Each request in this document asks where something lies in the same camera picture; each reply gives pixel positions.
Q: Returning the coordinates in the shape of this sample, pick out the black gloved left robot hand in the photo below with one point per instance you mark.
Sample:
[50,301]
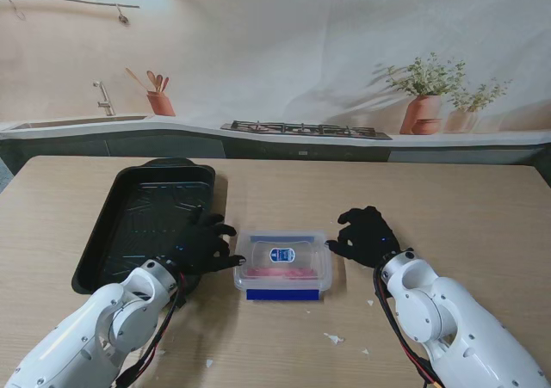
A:
[200,246]

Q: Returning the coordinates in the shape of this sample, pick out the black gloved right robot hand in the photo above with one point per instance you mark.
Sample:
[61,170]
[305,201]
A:
[370,237]

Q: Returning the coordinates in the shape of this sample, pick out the clear lid with blue label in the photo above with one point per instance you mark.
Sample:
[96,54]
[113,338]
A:
[301,250]

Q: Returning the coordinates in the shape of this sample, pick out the clear plastic container blue flaps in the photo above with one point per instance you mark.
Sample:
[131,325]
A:
[282,295]

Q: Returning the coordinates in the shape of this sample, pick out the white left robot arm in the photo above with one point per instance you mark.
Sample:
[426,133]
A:
[64,345]

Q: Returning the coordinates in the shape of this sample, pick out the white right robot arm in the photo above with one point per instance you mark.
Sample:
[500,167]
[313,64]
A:
[465,319]

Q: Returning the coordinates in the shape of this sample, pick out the black baking tray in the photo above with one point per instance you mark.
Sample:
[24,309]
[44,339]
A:
[150,198]

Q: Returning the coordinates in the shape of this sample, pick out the large white paper scrap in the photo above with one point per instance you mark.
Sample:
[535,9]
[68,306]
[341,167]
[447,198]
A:
[335,339]

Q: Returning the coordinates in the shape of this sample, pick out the printed kitchen backdrop cloth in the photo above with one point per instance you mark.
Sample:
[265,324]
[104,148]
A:
[275,61]

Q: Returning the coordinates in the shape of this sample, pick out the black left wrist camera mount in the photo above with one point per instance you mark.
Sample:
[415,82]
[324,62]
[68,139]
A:
[189,293]

